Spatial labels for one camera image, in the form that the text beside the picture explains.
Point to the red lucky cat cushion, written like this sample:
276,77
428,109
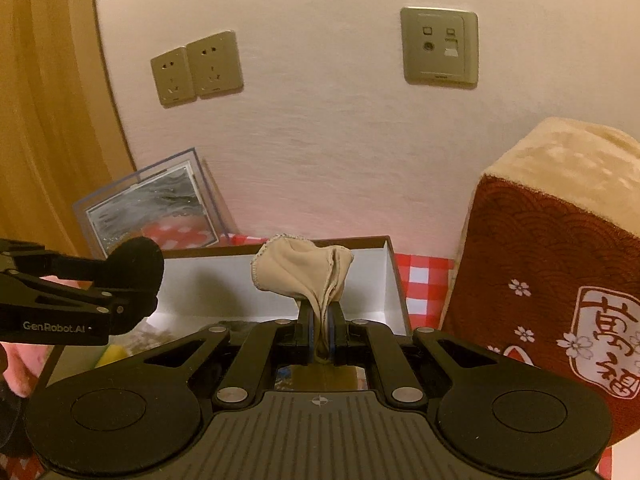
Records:
540,260

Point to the framed grey picture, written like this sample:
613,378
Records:
150,200

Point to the wooden wall panel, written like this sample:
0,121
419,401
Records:
45,85

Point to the brown cardboard box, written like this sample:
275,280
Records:
210,285

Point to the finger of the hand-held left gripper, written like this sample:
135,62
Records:
50,260
75,300

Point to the beige power wall socket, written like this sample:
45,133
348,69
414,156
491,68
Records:
215,62
172,77

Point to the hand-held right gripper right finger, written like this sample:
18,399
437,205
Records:
336,335

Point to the pink star plush toy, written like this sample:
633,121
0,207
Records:
20,365

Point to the beige stocking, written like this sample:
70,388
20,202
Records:
295,270

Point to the black round puff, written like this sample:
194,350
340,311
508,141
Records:
137,270

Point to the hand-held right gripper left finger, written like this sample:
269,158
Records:
312,335

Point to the beige data wall socket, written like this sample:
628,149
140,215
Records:
440,45

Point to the green yellow sponge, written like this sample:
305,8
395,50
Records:
112,356

